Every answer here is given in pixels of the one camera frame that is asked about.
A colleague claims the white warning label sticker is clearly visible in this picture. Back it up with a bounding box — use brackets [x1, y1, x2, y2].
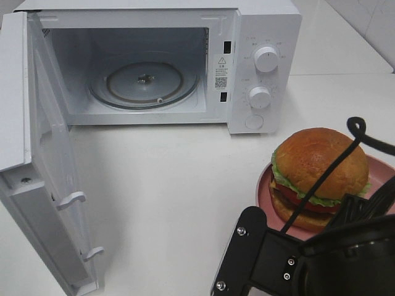
[213, 54, 231, 90]

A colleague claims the black camera cable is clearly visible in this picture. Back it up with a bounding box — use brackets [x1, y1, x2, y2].
[280, 116, 395, 235]

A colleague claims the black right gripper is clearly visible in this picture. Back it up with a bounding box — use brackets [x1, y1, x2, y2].
[250, 193, 394, 295]

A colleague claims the pink round plate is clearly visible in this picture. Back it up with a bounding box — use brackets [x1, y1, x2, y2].
[256, 155, 394, 241]

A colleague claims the white lower microwave knob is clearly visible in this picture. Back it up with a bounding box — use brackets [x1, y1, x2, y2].
[249, 86, 272, 109]

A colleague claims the white microwave knob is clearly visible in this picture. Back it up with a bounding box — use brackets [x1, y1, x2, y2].
[249, 86, 272, 109]
[253, 46, 279, 73]

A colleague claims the glass microwave turntable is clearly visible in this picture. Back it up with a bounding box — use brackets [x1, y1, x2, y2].
[89, 61, 199, 110]

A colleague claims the white upper microwave knob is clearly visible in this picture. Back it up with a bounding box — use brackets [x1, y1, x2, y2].
[253, 46, 279, 73]

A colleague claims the burger with lettuce and tomato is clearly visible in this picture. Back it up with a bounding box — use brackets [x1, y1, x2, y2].
[268, 128, 370, 233]

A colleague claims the white microwave door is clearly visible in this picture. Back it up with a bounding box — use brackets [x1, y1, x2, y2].
[1, 12, 104, 295]

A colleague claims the round white door button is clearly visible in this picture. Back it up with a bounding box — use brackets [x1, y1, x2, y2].
[244, 115, 264, 130]

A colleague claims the white microwave oven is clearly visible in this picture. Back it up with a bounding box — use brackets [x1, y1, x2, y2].
[11, 1, 302, 134]

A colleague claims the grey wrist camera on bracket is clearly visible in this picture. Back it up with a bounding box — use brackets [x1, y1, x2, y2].
[210, 206, 306, 295]

